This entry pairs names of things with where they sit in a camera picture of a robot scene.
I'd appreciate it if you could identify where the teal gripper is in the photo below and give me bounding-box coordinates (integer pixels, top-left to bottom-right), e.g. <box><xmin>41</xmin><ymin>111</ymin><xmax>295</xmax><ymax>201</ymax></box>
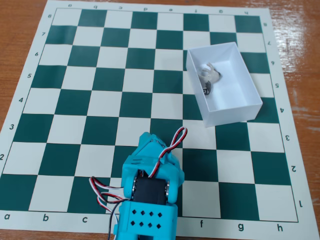
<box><xmin>121</xmin><ymin>131</ymin><xmax>186</xmax><ymax>203</ymax></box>

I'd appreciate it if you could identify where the small white grey toy horse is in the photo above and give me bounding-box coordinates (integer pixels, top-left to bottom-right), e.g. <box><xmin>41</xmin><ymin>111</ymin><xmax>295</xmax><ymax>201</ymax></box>
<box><xmin>198</xmin><ymin>62</ymin><xmax>223</xmax><ymax>96</ymax></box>

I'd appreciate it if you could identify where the white rectangular open box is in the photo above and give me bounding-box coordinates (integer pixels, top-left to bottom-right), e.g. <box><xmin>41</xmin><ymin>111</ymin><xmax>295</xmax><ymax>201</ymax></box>
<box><xmin>185</xmin><ymin>41</ymin><xmax>264</xmax><ymax>128</ymax></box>

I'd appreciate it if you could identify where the green and white chessboard mat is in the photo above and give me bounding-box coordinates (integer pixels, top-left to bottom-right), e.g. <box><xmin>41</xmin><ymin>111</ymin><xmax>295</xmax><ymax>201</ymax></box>
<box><xmin>0</xmin><ymin>0</ymin><xmax>310</xmax><ymax>240</ymax></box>

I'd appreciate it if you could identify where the red white black gripper cable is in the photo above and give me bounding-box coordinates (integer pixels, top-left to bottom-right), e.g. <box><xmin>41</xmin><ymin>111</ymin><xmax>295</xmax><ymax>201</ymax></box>
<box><xmin>148</xmin><ymin>126</ymin><xmax>189</xmax><ymax>179</ymax></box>

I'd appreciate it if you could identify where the red white black wrist cable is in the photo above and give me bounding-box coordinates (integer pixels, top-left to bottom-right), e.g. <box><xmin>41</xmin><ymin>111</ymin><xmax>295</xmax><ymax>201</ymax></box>
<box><xmin>89</xmin><ymin>176</ymin><xmax>133</xmax><ymax>210</ymax></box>

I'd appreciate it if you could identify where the red white black elbow cable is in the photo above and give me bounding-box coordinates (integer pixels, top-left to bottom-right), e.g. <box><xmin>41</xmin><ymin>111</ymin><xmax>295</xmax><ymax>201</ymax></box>
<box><xmin>107</xmin><ymin>203</ymin><xmax>121</xmax><ymax>240</ymax></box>

